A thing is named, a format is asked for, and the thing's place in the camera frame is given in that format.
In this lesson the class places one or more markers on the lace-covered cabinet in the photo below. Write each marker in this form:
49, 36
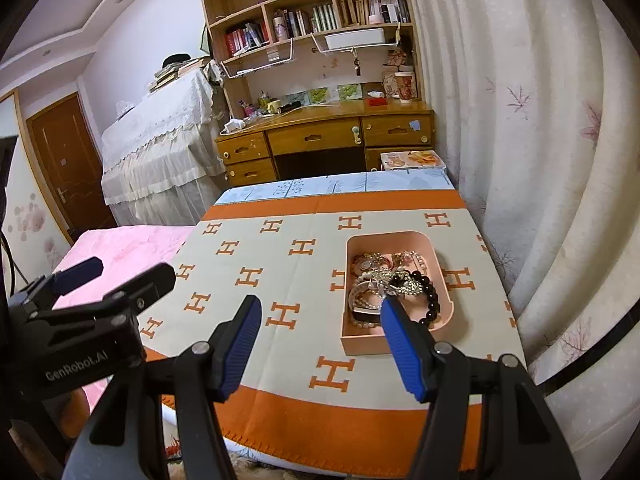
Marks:
155, 150

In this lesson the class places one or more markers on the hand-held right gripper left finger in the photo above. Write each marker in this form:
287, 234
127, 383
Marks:
240, 345

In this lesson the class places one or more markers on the gold and pink watch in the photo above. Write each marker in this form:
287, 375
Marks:
370, 261

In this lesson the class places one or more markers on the white floral curtain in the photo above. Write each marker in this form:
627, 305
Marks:
525, 135

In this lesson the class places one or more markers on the red and white paper cup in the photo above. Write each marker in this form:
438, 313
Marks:
405, 87

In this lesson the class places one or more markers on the wooden bookshelf hutch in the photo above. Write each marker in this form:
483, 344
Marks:
320, 67

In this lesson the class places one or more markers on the row of upright books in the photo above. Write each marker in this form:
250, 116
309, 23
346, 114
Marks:
320, 19

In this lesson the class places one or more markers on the small red box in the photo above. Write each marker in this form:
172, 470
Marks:
377, 102

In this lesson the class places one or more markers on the yellow mug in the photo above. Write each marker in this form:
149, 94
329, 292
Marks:
273, 106

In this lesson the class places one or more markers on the black hat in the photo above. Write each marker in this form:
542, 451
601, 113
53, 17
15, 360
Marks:
175, 59

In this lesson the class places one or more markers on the hanging keys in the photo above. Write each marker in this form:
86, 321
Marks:
356, 67

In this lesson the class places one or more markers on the pale blue printed bedsheet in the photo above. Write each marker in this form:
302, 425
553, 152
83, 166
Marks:
320, 187

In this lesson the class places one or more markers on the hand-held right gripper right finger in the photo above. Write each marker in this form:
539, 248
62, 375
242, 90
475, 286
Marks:
402, 350

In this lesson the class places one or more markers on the brown wooden door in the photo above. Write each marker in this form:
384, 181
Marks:
70, 160

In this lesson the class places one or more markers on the orange printed box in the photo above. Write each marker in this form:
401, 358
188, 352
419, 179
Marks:
412, 160

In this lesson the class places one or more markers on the pink quilt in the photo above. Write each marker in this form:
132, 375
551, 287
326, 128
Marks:
125, 245

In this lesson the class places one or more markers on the white plastic box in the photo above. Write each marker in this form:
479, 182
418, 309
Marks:
354, 39

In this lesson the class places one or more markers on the stack of flat books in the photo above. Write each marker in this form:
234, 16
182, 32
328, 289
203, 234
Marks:
175, 75

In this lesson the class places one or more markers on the white power adapter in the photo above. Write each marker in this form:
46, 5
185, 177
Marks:
234, 126

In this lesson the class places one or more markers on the cream and orange printed blanket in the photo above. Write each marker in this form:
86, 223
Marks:
300, 270

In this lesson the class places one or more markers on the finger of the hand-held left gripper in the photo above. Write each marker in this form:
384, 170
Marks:
75, 272
145, 285

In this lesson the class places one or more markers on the pink jewelry tray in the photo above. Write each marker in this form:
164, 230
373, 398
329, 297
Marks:
367, 344

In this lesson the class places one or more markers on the wooden desk with drawers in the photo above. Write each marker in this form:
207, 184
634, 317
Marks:
320, 135

